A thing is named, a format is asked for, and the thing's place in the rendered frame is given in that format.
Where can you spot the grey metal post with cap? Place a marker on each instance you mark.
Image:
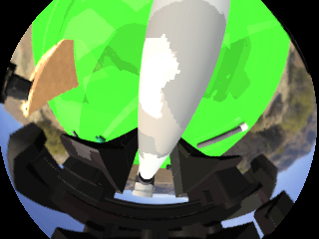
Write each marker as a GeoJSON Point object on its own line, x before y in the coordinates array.
{"type": "Point", "coordinates": [144, 191]}

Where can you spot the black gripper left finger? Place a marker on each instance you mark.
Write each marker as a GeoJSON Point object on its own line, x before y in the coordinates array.
{"type": "Point", "coordinates": [114, 157]}

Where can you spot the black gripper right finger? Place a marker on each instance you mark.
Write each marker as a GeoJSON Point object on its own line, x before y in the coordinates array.
{"type": "Point", "coordinates": [190, 167]}

